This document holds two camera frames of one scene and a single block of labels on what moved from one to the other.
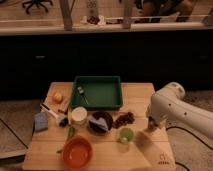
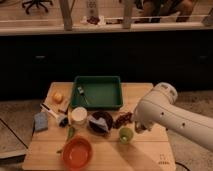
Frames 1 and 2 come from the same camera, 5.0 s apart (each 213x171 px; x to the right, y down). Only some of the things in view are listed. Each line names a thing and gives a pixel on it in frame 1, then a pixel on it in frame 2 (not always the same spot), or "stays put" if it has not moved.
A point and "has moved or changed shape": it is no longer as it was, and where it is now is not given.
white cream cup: [79, 115] stays put
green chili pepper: [71, 132] stays put
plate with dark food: [98, 20] stays put
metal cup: [152, 122] has moved or changed shape
